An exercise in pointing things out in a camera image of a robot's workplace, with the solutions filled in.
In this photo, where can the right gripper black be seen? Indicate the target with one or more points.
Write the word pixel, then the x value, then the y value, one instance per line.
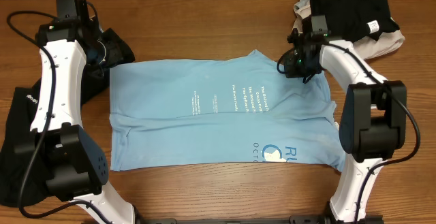
pixel 291 61

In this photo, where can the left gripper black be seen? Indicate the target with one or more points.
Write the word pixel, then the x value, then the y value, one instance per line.
pixel 116 52

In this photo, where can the light blue printed t-shirt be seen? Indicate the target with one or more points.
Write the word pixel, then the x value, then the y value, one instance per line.
pixel 180 112

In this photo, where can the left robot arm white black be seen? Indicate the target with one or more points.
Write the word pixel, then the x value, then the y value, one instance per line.
pixel 61 157

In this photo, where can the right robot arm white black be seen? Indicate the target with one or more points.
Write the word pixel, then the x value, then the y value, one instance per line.
pixel 372 123

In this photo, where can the folded light grey-blue garment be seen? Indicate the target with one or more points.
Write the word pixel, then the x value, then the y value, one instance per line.
pixel 302 7

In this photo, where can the folded black garment on pile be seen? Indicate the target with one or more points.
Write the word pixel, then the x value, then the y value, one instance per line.
pixel 355 19

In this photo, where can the folded beige garment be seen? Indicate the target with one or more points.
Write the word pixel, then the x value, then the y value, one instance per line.
pixel 366 47

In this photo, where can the black garment on left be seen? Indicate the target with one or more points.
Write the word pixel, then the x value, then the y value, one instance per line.
pixel 17 128

